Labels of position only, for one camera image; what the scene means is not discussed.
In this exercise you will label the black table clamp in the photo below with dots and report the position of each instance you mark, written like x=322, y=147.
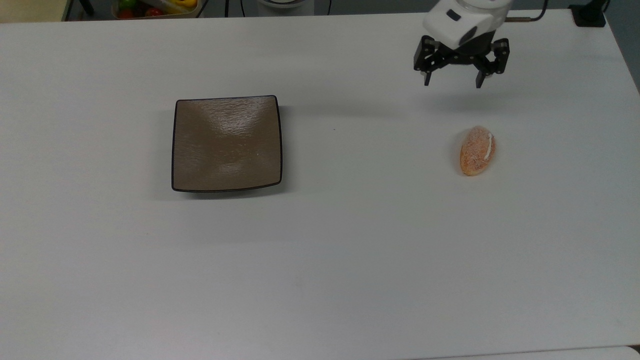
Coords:
x=589, y=14

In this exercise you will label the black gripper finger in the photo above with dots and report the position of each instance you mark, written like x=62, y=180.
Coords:
x=495, y=57
x=427, y=57

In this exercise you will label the sugared orange bread roll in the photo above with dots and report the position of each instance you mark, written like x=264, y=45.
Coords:
x=477, y=151

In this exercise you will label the light wooden board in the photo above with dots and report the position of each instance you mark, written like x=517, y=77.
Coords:
x=32, y=10

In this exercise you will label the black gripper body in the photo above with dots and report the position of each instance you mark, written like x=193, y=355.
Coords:
x=467, y=51

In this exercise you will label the square brown ceramic plate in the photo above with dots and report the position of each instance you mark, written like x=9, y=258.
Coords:
x=227, y=144

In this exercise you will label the basket of toy fruit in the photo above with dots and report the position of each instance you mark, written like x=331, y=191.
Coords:
x=155, y=8

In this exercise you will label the black stand leg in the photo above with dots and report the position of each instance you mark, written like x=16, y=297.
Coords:
x=87, y=6

